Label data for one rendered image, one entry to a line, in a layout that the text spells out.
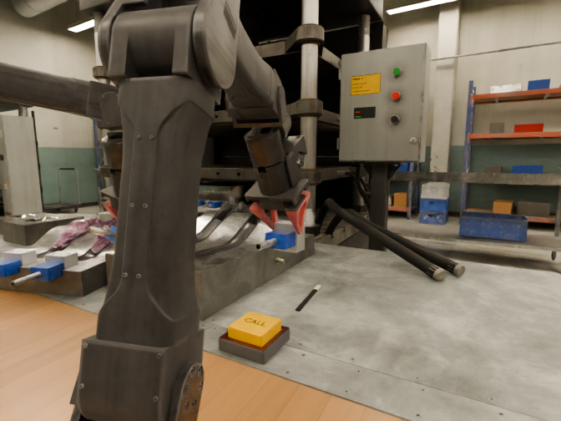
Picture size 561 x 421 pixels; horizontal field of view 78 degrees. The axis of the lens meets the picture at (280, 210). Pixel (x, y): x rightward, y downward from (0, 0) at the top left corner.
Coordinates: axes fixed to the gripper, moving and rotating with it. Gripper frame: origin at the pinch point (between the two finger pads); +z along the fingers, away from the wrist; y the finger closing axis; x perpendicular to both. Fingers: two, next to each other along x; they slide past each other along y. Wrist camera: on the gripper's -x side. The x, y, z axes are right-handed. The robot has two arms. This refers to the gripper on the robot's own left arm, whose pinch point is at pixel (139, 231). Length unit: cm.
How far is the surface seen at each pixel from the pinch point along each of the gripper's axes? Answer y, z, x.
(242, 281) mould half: -19.6, 9.2, -7.9
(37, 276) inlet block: 13.4, 7.2, 15.0
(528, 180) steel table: -95, 91, -338
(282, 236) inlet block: -28.4, -4.6, -8.8
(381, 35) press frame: 10, -30, -169
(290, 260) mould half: -19.4, 16.9, -28.1
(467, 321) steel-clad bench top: -60, 8, -20
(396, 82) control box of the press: -21, -19, -95
